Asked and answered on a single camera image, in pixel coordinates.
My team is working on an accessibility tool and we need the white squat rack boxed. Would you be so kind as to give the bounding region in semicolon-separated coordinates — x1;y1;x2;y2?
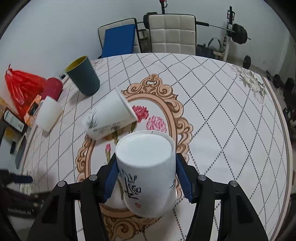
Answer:
213;6;235;62

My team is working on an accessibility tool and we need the orange snack box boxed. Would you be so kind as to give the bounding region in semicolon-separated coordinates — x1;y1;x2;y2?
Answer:
24;95;42;128

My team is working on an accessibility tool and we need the plain white cup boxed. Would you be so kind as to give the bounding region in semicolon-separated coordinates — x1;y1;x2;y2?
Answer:
36;96;63;132

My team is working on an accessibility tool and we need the barbell with black plates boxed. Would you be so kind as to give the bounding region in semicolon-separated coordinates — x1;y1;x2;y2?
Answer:
138;12;251;44

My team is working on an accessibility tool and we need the black blue weight bench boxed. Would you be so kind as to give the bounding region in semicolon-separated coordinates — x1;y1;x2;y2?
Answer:
196;44;215;59

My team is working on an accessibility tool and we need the chair with blue cushion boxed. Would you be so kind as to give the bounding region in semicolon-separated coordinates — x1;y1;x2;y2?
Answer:
98;18;142;58

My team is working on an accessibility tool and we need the dark green plastic cup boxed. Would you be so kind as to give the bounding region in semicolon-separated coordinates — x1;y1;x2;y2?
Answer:
66;56;100;96

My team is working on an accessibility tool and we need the white padded chair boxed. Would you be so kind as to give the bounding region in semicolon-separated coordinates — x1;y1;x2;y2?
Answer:
148;14;197;55

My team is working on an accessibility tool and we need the white paper cup black calligraphy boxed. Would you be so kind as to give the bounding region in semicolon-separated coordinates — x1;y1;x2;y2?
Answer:
115;130;177;218

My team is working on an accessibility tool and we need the red paper cup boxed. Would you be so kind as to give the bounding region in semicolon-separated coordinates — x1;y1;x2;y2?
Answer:
41;77;63;101

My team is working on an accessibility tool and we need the white paper cup bamboo print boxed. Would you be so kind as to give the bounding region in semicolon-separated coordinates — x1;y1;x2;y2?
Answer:
82;88;138;140

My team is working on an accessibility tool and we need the red plastic bag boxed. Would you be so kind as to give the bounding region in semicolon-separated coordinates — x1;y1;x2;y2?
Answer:
4;65;47;120

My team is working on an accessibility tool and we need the dark brown bottle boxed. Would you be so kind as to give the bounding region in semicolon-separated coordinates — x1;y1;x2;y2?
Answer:
3;108;27;133

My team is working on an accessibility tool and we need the floral diamond pattern tablecloth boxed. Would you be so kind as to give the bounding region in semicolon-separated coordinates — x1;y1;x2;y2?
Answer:
23;53;293;240

